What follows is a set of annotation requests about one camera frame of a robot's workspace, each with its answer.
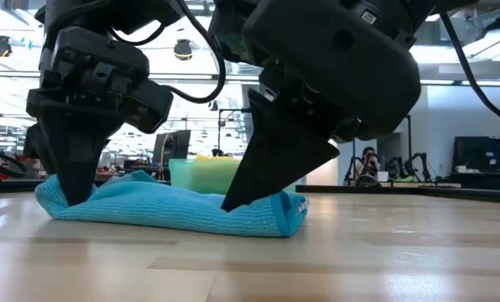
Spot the yellow microfiber towel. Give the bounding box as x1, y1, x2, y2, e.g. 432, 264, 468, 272
195, 154, 242, 163

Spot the black desk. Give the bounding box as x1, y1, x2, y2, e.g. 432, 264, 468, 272
448, 171, 500, 190

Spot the person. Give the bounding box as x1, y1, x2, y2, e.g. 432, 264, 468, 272
350, 146, 381, 187

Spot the green microfiber towel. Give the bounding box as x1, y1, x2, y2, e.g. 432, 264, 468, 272
190, 159, 242, 195

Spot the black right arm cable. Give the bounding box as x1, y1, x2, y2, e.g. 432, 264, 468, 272
438, 11, 500, 131

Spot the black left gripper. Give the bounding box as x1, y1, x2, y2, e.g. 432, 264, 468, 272
22, 24, 151, 207

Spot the black aluminium table frame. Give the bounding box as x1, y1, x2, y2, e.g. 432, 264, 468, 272
0, 175, 500, 206

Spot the blue microfiber towel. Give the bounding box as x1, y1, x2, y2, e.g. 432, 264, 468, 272
34, 169, 309, 238

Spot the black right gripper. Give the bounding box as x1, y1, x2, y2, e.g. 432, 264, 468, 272
220, 0, 439, 214

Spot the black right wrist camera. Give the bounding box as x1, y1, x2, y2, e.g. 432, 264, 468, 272
207, 0, 259, 64

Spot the dark standing monitor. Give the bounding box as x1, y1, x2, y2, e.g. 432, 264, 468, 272
152, 129, 192, 181

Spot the teal translucent plastic basket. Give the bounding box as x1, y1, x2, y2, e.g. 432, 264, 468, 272
168, 157, 298, 196

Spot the black desk monitor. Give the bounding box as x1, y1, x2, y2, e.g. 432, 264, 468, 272
453, 135, 500, 174

